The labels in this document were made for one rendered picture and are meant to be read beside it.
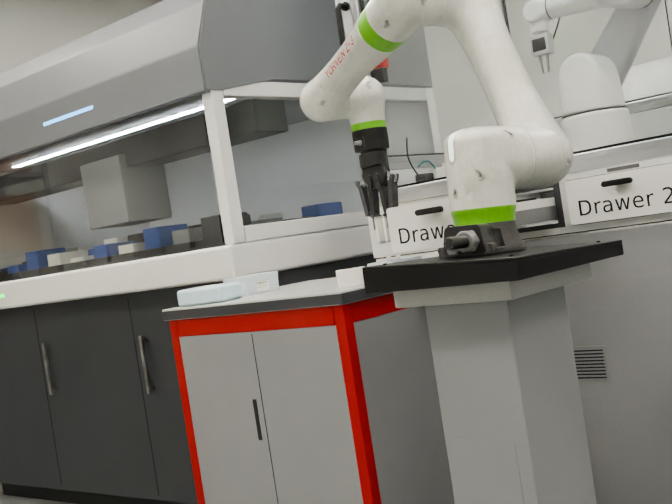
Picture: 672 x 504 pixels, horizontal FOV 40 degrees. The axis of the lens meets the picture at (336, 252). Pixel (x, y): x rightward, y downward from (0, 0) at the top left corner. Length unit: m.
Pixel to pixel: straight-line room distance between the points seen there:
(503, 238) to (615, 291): 0.60
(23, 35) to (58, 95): 3.11
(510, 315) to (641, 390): 0.71
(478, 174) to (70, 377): 2.21
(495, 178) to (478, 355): 0.34
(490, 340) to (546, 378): 0.14
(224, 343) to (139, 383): 1.02
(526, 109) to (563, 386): 0.56
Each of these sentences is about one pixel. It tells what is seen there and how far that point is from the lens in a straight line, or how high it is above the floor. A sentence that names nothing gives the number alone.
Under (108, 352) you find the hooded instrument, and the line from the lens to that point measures 3.41.
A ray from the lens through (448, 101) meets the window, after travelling 2.55.
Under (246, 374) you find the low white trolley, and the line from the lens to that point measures 2.27.
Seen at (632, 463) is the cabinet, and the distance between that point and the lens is 2.42.
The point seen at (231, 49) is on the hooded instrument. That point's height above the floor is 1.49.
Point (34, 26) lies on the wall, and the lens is 6.53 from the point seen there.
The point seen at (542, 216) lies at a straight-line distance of 2.31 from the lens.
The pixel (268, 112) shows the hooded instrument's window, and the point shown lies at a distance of 2.98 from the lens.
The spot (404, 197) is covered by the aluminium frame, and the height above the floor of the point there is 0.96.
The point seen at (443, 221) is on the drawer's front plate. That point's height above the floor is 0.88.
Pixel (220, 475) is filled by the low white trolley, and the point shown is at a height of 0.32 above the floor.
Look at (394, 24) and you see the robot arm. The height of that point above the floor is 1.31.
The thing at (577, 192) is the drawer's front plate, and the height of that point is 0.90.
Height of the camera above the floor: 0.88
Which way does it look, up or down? 1 degrees down
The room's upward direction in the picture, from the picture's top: 9 degrees counter-clockwise
